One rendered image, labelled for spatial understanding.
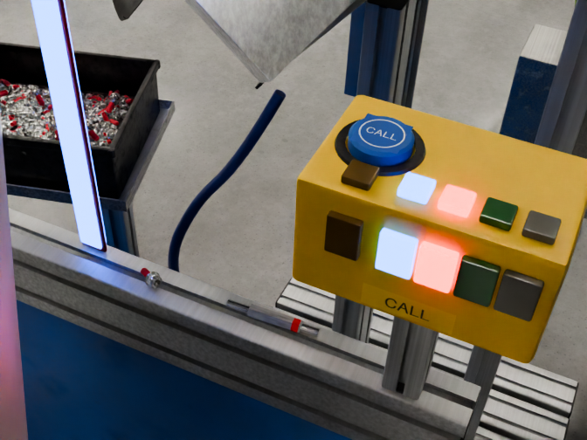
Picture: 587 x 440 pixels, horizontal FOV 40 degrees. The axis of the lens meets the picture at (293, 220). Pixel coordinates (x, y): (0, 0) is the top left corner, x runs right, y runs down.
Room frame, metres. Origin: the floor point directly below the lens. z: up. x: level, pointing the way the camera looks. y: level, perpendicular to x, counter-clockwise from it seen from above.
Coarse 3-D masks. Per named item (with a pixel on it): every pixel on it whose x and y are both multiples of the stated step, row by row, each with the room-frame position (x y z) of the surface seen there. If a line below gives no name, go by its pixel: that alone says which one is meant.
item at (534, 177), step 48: (336, 144) 0.39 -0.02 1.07; (432, 144) 0.40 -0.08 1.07; (480, 144) 0.40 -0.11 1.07; (528, 144) 0.40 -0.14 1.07; (336, 192) 0.35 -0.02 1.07; (384, 192) 0.35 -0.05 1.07; (432, 192) 0.35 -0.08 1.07; (480, 192) 0.36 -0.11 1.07; (528, 192) 0.36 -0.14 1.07; (576, 192) 0.36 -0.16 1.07; (432, 240) 0.33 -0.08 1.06; (480, 240) 0.32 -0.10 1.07; (528, 240) 0.32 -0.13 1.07; (576, 240) 0.32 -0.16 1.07; (336, 288) 0.35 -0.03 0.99; (384, 288) 0.34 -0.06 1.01; (432, 288) 0.33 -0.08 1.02; (480, 336) 0.31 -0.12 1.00; (528, 336) 0.30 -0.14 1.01
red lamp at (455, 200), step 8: (448, 184) 0.36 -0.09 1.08; (448, 192) 0.35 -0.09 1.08; (456, 192) 0.35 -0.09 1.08; (464, 192) 0.35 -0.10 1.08; (472, 192) 0.35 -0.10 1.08; (440, 200) 0.34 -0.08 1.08; (448, 200) 0.34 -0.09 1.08; (456, 200) 0.34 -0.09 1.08; (464, 200) 0.34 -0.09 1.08; (472, 200) 0.34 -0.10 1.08; (440, 208) 0.34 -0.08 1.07; (448, 208) 0.34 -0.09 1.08; (456, 208) 0.34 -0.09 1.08; (464, 208) 0.34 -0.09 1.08; (464, 216) 0.33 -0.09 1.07
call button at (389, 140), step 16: (352, 128) 0.40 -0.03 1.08; (368, 128) 0.40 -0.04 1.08; (384, 128) 0.40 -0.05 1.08; (400, 128) 0.40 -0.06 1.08; (352, 144) 0.39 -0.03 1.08; (368, 144) 0.38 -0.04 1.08; (384, 144) 0.38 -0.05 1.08; (400, 144) 0.38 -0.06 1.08; (368, 160) 0.38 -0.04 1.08; (384, 160) 0.38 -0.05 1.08; (400, 160) 0.38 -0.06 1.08
